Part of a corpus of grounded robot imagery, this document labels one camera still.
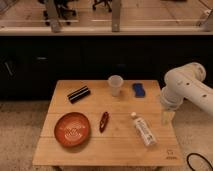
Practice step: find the black office chair left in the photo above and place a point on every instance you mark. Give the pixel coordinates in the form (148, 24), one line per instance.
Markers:
(55, 10)

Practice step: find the black ribbed rectangular case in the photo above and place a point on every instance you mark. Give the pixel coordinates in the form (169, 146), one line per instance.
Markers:
(79, 94)

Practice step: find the blue sponge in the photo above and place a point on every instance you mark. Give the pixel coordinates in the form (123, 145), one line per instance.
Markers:
(139, 90)

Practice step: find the translucent plastic cup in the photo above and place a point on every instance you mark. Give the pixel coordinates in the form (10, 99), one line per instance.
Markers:
(115, 83)

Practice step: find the red ceramic bowl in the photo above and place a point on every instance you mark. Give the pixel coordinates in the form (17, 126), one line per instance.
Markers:
(72, 129)

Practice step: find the black office chair right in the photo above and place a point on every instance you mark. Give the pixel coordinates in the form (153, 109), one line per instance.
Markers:
(105, 3)

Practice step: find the white tube bottle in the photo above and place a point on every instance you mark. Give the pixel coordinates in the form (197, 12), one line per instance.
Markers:
(142, 127)

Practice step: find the pale wooden gripper tool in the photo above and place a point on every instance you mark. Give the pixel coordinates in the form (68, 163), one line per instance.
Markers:
(167, 116)

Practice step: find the black office chair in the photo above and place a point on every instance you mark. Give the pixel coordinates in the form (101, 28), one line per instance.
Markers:
(105, 3)
(55, 10)

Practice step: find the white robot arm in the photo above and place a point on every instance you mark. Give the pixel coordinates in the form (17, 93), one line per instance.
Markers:
(185, 82)

